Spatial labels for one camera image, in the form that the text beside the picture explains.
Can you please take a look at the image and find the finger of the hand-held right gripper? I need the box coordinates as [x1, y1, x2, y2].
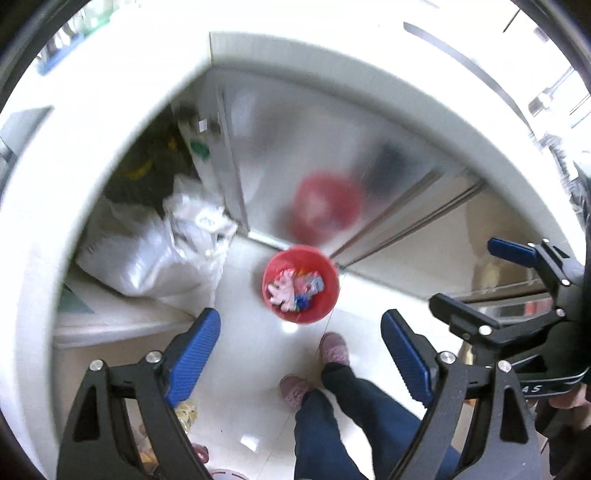
[488, 237, 583, 290]
[429, 294, 572, 352]

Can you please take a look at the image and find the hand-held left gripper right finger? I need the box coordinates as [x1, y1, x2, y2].
[381, 310, 543, 480]

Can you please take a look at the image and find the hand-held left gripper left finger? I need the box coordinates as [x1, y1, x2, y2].
[55, 308, 221, 480]

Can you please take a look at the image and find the red plastic bin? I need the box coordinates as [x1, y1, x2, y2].
[262, 246, 341, 326]

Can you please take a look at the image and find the blue wrapper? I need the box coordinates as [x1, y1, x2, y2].
[298, 272, 326, 296]

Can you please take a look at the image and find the person's right hand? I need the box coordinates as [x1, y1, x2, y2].
[549, 375, 591, 411]

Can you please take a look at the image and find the yellow patterned bag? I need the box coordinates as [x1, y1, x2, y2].
[174, 399, 201, 435]

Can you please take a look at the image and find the person's right leg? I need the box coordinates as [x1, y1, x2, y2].
[321, 362, 462, 480]

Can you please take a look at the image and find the person's leg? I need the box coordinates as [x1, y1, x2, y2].
[321, 362, 462, 480]
[294, 390, 370, 480]

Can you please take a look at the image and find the person's right pink slipper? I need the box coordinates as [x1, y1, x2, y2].
[320, 332, 352, 368]

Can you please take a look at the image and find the person's pink slipper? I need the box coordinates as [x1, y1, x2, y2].
[280, 375, 310, 409]
[320, 332, 352, 368]

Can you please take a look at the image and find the person's left pink slipper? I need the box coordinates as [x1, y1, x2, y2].
[280, 375, 310, 409]

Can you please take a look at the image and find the large white plastic bag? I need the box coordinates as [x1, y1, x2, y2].
[76, 203, 222, 297]

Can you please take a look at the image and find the person's left leg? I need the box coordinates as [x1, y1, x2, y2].
[294, 390, 370, 480]

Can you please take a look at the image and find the crumpled white plastic bag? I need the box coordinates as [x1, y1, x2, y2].
[164, 187, 239, 250]

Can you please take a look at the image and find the dark bag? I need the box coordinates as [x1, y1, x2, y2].
[104, 115, 195, 217]

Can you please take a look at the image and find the frosted cabinet door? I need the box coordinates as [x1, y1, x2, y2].
[217, 78, 486, 265]

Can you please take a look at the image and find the blue saucer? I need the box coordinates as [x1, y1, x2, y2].
[39, 41, 80, 75]

